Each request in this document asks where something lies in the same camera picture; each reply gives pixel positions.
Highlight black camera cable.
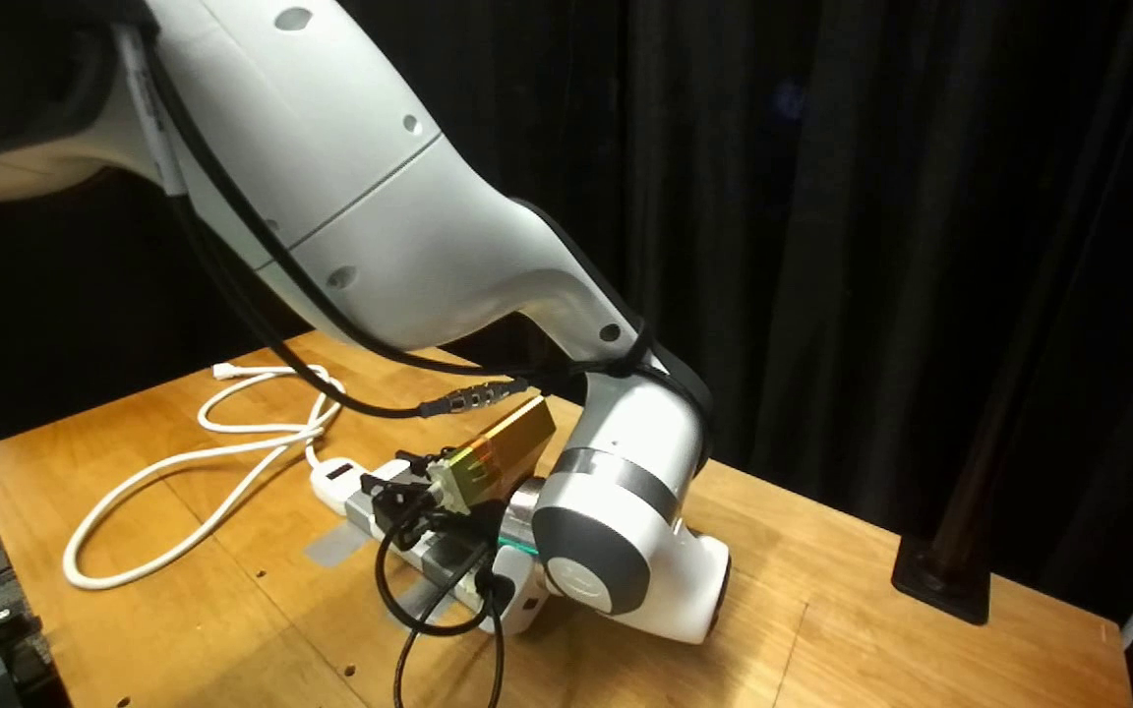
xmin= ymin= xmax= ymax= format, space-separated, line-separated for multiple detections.
xmin=129 ymin=24 xmax=530 ymax=708

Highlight black curtain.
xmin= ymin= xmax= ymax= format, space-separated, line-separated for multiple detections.
xmin=0 ymin=0 xmax=1133 ymax=632

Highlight grey tape strip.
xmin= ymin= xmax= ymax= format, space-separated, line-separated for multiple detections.
xmin=385 ymin=573 xmax=474 ymax=644
xmin=306 ymin=517 xmax=374 ymax=569

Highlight gold wrist camera bar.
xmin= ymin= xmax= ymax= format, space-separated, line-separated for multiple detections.
xmin=429 ymin=392 xmax=558 ymax=518

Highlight tall stand pole with base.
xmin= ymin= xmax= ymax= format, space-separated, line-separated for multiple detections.
xmin=890 ymin=298 xmax=1056 ymax=630

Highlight white power strip cord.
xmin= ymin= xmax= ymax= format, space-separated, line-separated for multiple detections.
xmin=61 ymin=364 xmax=349 ymax=594

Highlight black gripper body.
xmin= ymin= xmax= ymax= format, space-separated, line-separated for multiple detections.
xmin=435 ymin=489 xmax=549 ymax=585

